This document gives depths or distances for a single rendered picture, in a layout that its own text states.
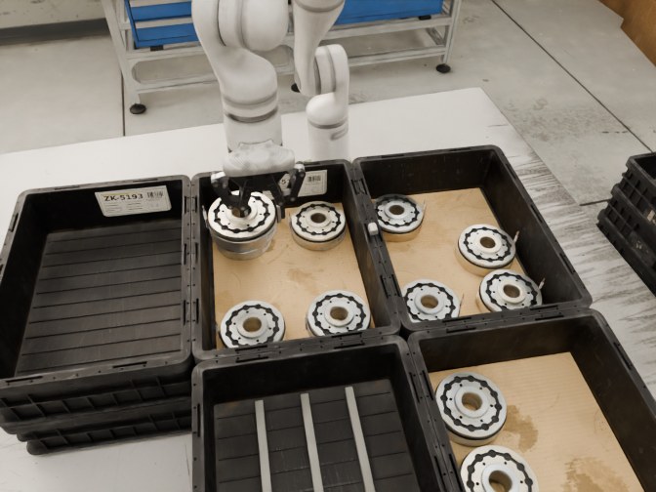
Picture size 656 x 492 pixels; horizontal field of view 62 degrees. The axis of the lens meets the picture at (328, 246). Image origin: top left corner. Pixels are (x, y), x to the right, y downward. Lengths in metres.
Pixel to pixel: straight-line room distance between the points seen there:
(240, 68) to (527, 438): 0.64
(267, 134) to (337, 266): 0.36
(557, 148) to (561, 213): 1.46
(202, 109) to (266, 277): 2.00
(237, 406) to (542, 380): 0.47
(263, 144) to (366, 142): 0.80
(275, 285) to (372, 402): 0.27
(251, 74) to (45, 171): 0.94
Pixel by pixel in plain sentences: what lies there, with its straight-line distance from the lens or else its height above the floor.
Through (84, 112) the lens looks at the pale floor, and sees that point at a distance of 3.05.
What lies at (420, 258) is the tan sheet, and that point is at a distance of 1.02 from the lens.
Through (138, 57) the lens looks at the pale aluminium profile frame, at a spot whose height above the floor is 0.28.
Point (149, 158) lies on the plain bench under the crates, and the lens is 1.48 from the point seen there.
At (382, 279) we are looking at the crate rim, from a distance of 0.87.
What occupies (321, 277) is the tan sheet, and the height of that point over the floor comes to 0.83.
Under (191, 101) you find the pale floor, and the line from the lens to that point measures 2.98.
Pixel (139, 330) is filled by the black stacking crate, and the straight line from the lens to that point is 0.96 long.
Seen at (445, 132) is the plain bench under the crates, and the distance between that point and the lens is 1.55.
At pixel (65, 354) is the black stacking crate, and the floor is 0.83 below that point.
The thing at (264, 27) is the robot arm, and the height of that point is 1.32.
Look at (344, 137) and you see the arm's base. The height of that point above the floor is 0.85.
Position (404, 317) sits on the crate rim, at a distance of 0.81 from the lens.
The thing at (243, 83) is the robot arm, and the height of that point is 1.25.
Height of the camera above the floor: 1.59
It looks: 48 degrees down
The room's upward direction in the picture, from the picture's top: 1 degrees clockwise
